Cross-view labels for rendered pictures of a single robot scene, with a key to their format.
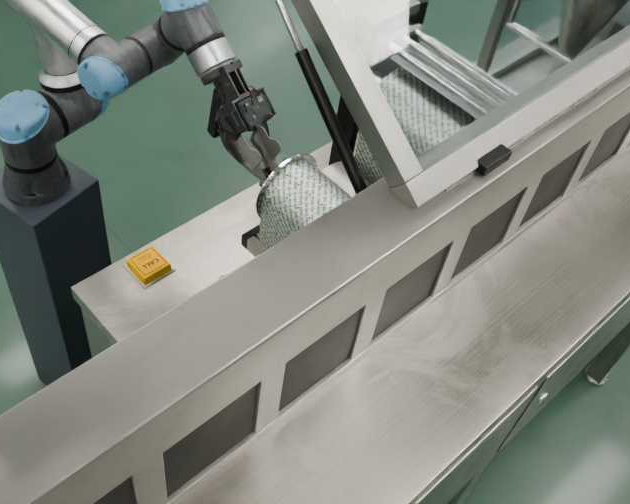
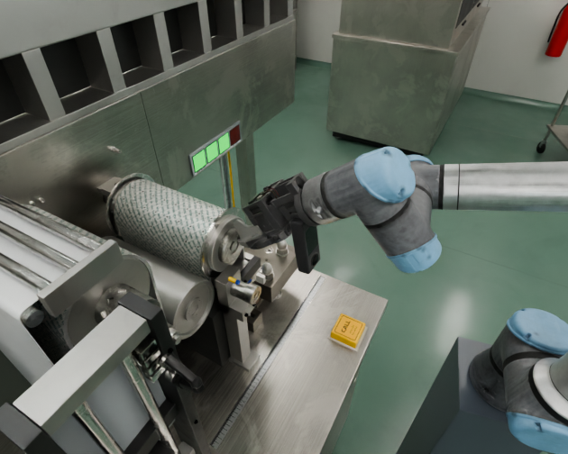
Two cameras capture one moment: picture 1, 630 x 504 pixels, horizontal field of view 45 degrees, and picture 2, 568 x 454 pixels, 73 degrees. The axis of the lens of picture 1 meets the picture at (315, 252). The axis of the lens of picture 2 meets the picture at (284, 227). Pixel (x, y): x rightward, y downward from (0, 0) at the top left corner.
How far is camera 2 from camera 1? 161 cm
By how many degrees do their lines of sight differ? 89
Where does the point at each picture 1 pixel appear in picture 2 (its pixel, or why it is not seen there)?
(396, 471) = not seen: hidden behind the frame
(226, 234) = (305, 391)
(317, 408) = not seen: hidden behind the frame
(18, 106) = (547, 326)
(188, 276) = (314, 336)
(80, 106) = (516, 380)
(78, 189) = (464, 388)
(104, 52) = (420, 165)
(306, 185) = (201, 205)
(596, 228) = not seen: outside the picture
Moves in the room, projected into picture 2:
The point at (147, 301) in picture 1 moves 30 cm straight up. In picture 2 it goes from (331, 307) to (341, 226)
